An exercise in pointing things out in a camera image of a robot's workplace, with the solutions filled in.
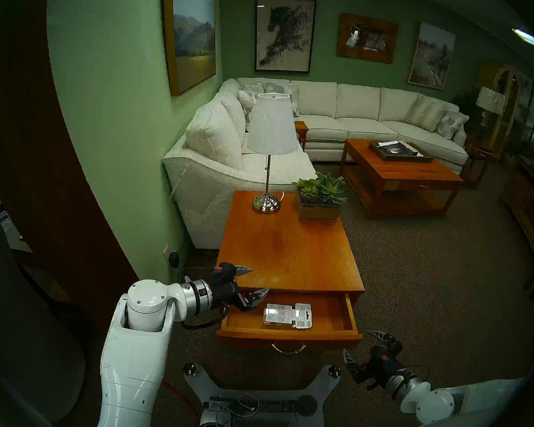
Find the brown wooden sideboard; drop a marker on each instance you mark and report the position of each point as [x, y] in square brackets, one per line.
[529, 206]

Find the black book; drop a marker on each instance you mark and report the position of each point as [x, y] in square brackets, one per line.
[396, 149]

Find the dark wooden tray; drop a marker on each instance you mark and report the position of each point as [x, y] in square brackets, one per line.
[422, 158]

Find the small grey patterned pillow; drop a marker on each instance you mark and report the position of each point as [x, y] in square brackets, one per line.
[251, 87]

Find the cream sectional sofa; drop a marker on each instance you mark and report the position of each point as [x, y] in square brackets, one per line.
[347, 108]

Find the black power strip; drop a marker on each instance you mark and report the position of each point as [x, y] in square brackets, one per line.
[271, 404]

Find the dark wooden side table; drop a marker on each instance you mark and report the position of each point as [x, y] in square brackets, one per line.
[480, 154]

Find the small wooden side table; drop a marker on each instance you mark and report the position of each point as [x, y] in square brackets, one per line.
[301, 127]

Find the beige striped pillow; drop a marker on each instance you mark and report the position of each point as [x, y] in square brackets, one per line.
[427, 113]

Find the tree landscape painting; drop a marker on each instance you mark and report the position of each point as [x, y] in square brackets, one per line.
[431, 54]

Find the black framed horse artwork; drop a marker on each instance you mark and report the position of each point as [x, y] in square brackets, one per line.
[285, 34]

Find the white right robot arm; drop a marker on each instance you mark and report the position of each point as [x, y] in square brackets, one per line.
[454, 401]

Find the mountain landscape painting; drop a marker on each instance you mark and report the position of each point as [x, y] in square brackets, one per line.
[193, 39]

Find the grey patch patterned pillow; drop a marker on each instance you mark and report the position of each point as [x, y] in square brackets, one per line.
[293, 94]
[451, 124]

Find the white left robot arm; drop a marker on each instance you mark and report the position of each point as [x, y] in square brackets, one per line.
[133, 355]

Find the dark brown wooden door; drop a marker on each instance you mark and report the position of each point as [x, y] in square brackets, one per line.
[49, 208]

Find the black power adapter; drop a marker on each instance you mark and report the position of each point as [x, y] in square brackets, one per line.
[174, 259]

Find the clear plastic blister package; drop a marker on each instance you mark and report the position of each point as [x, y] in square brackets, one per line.
[287, 315]

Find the rustic wooden framed mirror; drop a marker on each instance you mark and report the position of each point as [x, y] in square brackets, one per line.
[345, 41]

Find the arched light wooden cabinet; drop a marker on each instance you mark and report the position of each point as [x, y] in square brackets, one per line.
[511, 77]

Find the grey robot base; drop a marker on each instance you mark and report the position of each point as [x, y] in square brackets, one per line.
[320, 386]

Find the grey upholstered chair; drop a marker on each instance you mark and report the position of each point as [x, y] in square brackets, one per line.
[26, 332]

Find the orange wooden coffee table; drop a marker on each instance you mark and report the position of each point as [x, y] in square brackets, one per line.
[398, 172]

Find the ceiling light panel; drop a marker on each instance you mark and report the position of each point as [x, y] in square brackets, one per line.
[527, 38]

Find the white labelled carton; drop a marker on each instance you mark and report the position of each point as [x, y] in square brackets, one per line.
[2, 220]

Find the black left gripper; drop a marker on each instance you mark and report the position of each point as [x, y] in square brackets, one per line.
[224, 292]

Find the table lamp white pleated shade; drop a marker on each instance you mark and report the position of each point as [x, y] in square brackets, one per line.
[271, 123]

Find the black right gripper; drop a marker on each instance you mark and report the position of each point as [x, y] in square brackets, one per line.
[378, 366]

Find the succulent plant in wooden box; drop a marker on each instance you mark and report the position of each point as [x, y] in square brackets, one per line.
[320, 195]

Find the lamp with wrapped white shade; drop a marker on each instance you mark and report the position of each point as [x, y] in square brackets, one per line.
[490, 99]

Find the orange wooden end table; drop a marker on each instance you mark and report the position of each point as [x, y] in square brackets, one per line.
[289, 248]

